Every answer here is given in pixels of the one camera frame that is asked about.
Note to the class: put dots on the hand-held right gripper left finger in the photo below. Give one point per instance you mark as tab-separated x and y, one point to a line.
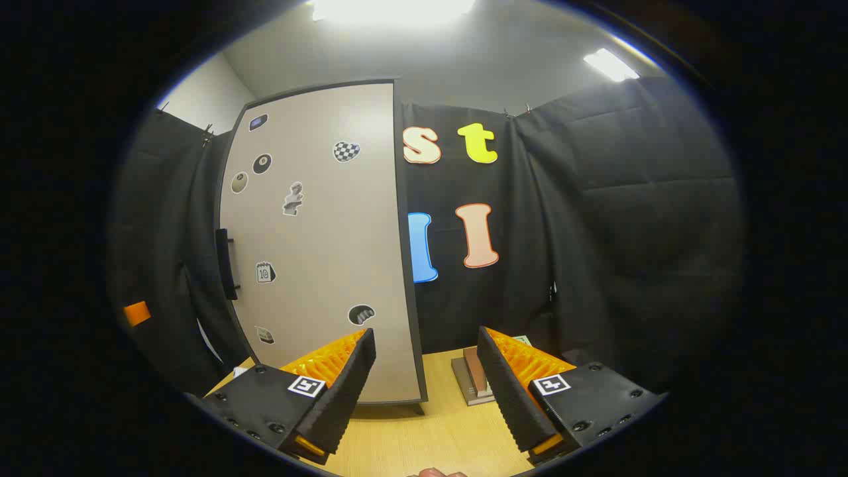
348	391

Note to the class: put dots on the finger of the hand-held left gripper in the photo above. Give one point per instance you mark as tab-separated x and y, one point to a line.
137	314

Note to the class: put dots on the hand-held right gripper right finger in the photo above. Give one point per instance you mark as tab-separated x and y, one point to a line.
507	397

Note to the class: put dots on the black backdrop cloth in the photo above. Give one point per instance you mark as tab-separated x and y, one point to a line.
629	232

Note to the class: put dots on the ceiling light panel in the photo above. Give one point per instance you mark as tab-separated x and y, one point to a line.
609	64
391	8

